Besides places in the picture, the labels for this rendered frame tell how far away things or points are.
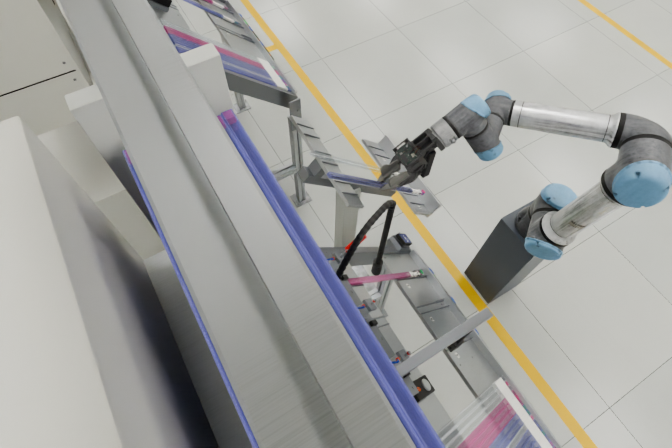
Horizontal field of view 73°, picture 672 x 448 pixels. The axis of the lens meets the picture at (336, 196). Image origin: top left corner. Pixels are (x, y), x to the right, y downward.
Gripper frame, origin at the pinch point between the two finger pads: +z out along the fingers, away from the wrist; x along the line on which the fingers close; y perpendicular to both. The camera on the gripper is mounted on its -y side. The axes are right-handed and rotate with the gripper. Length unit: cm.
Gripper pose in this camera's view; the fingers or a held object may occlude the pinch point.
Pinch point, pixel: (383, 185)
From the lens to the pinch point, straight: 132.0
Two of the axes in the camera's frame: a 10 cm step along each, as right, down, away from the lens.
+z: -7.7, 6.1, 1.9
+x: 4.9, 7.5, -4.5
